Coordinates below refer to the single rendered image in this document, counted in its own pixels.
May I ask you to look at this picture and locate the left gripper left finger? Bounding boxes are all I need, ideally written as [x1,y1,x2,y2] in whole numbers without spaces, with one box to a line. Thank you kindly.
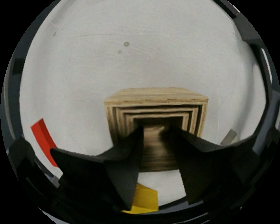
[50,126,144,211]

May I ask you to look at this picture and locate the red flat rectangular block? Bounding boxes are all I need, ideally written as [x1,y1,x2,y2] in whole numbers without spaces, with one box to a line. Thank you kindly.
[30,118,59,168]

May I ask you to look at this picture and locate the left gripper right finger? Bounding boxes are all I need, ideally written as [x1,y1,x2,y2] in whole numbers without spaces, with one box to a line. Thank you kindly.
[169,125,257,205]

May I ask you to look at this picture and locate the yellow foam block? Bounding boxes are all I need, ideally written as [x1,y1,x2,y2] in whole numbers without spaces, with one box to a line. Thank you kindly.
[123,183,158,214]

